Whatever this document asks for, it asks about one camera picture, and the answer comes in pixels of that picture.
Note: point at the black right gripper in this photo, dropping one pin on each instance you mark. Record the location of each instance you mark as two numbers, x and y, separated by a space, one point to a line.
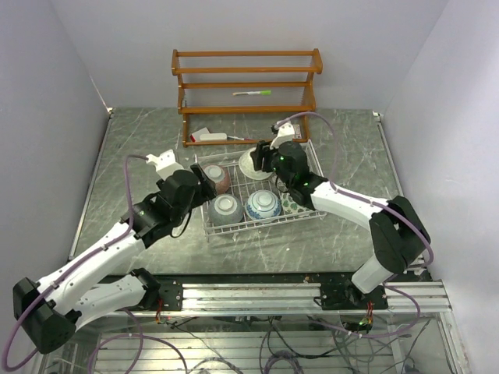
264 152

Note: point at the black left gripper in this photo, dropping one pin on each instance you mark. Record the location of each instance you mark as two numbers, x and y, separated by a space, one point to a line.
205 189

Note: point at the teal pattern cream bowl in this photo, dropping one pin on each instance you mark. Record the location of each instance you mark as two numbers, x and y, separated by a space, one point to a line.
247 168

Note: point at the white wire dish rack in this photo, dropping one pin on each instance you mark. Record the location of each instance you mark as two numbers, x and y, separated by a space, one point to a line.
242 187

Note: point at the blue floral white bowl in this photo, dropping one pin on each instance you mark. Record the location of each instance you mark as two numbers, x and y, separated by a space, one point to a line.
262 204

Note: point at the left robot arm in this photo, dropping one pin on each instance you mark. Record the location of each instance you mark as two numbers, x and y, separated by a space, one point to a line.
50 310

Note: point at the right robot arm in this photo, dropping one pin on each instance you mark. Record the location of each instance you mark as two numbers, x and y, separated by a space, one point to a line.
397 233

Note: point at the wooden shelf rack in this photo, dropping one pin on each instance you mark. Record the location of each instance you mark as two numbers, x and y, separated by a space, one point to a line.
207 79

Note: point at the red floral pattern bowl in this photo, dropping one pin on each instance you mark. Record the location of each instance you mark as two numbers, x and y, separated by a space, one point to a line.
220 176

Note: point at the blue dotted bowl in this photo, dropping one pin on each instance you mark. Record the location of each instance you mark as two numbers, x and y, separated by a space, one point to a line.
224 210

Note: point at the red white small box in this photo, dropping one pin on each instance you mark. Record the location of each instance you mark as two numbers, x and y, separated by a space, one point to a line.
297 131

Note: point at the white rectangular eraser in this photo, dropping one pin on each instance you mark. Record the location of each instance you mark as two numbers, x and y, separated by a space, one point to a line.
213 137

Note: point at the red white card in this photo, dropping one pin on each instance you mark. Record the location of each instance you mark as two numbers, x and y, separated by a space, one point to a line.
196 135

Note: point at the green capped marker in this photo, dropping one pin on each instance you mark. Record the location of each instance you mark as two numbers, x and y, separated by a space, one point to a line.
252 93

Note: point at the green leaf pattern bowl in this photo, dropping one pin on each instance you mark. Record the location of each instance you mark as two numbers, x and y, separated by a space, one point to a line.
289 206

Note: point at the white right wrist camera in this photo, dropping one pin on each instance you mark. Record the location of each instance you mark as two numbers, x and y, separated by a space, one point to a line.
285 133

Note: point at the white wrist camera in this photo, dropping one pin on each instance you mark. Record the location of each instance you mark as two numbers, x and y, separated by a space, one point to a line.
165 164
285 133

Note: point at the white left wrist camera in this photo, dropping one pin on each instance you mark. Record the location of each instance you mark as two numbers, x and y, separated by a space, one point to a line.
165 164

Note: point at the aluminium mounting rail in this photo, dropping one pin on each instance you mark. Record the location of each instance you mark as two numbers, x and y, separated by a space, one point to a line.
259 299

